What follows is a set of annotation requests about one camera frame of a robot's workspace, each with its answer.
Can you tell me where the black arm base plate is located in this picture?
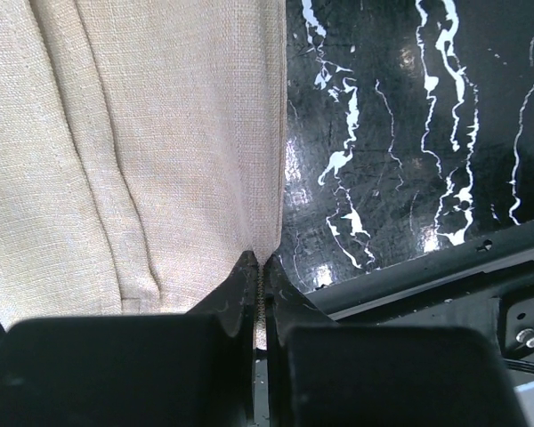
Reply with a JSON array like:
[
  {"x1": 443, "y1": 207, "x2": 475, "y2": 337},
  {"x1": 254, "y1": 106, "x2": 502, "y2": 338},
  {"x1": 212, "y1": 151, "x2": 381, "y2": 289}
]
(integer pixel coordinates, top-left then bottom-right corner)
[{"x1": 305, "y1": 221, "x2": 534, "y2": 359}]

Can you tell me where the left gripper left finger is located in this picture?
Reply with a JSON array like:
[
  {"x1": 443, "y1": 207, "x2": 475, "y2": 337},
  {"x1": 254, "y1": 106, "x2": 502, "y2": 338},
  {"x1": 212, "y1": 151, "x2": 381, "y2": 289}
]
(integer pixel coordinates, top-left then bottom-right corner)
[{"x1": 0, "y1": 252, "x2": 258, "y2": 426}]

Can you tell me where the beige cloth napkin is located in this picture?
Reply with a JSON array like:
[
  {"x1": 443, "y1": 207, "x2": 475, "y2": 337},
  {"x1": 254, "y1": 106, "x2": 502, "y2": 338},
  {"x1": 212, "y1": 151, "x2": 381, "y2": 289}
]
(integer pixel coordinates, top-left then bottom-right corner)
[{"x1": 0, "y1": 1, "x2": 287, "y2": 328}]

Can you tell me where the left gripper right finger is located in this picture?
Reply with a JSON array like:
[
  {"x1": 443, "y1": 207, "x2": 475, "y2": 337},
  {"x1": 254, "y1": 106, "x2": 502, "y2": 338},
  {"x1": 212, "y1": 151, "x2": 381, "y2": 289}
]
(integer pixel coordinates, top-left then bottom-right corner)
[{"x1": 264, "y1": 257, "x2": 527, "y2": 426}]

